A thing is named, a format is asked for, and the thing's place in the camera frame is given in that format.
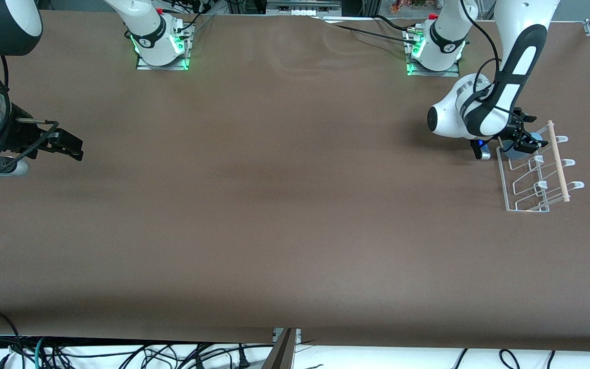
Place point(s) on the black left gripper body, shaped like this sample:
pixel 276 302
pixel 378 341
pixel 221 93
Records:
pixel 516 126

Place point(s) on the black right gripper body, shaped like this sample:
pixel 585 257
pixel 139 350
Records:
pixel 20 134

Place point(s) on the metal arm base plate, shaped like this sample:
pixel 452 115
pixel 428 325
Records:
pixel 451 73
pixel 144 65

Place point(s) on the clear acrylic cup rack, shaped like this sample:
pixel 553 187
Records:
pixel 505 184

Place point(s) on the orange dried plant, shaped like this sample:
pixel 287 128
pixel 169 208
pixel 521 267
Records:
pixel 407 5

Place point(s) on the brown table cover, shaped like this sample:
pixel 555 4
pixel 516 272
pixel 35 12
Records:
pixel 295 230

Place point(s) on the wooden rack rod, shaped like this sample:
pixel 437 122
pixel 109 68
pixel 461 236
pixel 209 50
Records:
pixel 559 164

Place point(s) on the blue plastic cup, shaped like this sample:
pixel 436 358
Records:
pixel 512 154

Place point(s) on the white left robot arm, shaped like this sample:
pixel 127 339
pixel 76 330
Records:
pixel 448 120

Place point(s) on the grey power strip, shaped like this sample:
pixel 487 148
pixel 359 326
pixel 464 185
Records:
pixel 302 6

